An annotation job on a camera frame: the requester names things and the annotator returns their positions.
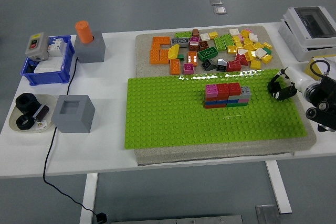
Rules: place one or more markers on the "dark red long toy brick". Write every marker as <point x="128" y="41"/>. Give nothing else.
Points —
<point x="211" y="98"/>

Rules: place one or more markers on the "dark brown roller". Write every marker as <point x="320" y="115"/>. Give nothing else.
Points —
<point x="42" y="112"/>

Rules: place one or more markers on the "grey push-button switch box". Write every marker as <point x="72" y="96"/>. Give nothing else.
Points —
<point x="36" y="45"/>

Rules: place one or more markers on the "blue short toy brick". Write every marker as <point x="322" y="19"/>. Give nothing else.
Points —
<point x="232" y="101"/>

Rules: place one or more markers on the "grey-brown foam mat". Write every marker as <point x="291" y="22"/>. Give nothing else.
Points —
<point x="141" y="64"/>

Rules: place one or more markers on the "small grey metal plate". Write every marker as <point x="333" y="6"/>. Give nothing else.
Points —
<point x="266" y="214"/>

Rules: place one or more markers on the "red-orange long toy brick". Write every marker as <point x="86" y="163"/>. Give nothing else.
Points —
<point x="215" y="106"/>

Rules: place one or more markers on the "grey long toy brick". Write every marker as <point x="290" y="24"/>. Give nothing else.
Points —
<point x="179" y="42"/>

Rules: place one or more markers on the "white table leg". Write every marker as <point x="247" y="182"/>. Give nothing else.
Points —
<point x="279" y="190"/>
<point x="89" y="195"/>

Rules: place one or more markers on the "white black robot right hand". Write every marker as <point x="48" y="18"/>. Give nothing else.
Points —
<point x="295" y="79"/>

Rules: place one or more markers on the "dark green long toy brick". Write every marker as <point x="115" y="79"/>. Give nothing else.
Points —
<point x="208" y="54"/>

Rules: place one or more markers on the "grey block with round hole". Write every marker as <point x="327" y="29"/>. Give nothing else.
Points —
<point x="90" y="52"/>

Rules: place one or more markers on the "green studded baseplate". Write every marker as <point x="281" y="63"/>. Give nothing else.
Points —
<point x="170" y="116"/>

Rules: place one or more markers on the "pink square toy brick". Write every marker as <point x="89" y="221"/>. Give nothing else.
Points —
<point x="211" y="90"/>

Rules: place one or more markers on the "grey cube with square hole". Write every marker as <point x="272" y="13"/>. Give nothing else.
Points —
<point x="71" y="123"/>

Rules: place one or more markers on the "blue long toy brick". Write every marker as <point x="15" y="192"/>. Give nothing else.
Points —
<point x="215" y="102"/>

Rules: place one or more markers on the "white wall switch plate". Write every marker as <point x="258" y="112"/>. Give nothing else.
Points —
<point x="48" y="66"/>

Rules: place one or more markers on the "magenta square toy brick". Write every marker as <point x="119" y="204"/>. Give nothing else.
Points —
<point x="189" y="68"/>
<point x="194" y="41"/>

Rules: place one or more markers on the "green square toy brick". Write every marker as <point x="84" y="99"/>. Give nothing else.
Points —
<point x="267" y="51"/>

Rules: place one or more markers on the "orange cylinder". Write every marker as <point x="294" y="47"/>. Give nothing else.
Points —
<point x="84" y="32"/>

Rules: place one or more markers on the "orange long toy brick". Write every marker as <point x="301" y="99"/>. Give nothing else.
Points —
<point x="164" y="57"/>
<point x="192" y="58"/>
<point x="161" y="40"/>
<point x="155" y="54"/>
<point x="175" y="67"/>

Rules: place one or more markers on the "small black hex nut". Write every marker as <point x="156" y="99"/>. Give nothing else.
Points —
<point x="20" y="123"/>

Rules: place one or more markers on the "black silver sloped toy brick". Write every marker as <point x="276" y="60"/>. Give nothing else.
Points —
<point x="221" y="65"/>

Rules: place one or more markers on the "yellow square toy brick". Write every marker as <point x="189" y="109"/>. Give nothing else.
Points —
<point x="213" y="34"/>
<point x="239" y="44"/>
<point x="267" y="45"/>
<point x="247" y="41"/>
<point x="266" y="59"/>
<point x="244" y="34"/>
<point x="250" y="55"/>
<point x="258" y="45"/>
<point x="255" y="64"/>
<point x="232" y="49"/>
<point x="250" y="47"/>

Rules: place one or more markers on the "white electrical enclosure box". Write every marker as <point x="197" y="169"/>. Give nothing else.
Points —
<point x="294" y="35"/>

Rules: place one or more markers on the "grey square toy brick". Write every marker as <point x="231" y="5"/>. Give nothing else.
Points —
<point x="245" y="91"/>

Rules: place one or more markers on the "beige tray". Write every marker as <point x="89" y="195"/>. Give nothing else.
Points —
<point x="50" y="100"/>

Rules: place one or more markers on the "metal floor socket plate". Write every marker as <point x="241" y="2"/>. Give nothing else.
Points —
<point x="220" y="10"/>
<point x="216" y="1"/>

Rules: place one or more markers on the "lime long toy brick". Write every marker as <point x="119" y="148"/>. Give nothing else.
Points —
<point x="183" y="34"/>
<point x="220" y="43"/>
<point x="228" y="40"/>

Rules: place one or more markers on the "long grey metal base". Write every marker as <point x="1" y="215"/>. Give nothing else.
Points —
<point x="176" y="220"/>

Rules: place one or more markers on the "blue plastic bin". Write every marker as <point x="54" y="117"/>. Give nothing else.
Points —
<point x="47" y="78"/>

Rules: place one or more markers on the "pink flat toy brick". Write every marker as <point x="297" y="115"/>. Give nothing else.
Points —
<point x="244" y="100"/>

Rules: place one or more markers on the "white square toy brick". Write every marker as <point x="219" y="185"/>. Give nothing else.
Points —
<point x="253" y="37"/>
<point x="242" y="51"/>
<point x="260" y="53"/>
<point x="234" y="32"/>
<point x="205" y="37"/>

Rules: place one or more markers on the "white circuit breaker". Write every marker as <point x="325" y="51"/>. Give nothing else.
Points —
<point x="55" y="47"/>

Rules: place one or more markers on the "small dark green toy brick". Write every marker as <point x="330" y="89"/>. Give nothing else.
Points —
<point x="181" y="56"/>

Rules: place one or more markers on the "dark red square toy brick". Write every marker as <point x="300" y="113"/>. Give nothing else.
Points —
<point x="203" y="45"/>

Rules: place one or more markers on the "white warning tag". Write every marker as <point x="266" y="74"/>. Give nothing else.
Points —
<point x="41" y="125"/>

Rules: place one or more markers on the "green flat toy brick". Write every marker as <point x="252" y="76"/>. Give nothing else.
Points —
<point x="237" y="105"/>

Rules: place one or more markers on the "black plug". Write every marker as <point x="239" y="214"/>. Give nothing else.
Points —
<point x="101" y="217"/>

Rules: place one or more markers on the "large black hex nut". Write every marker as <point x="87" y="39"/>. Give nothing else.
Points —
<point x="26" y="102"/>

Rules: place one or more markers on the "yellow white cardboard box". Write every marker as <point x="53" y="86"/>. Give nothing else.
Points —
<point x="319" y="69"/>

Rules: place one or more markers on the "grey flat toy brick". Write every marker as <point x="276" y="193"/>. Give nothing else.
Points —
<point x="233" y="97"/>

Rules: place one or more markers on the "brown square toy brick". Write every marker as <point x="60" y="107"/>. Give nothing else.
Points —
<point x="194" y="47"/>
<point x="196" y="33"/>

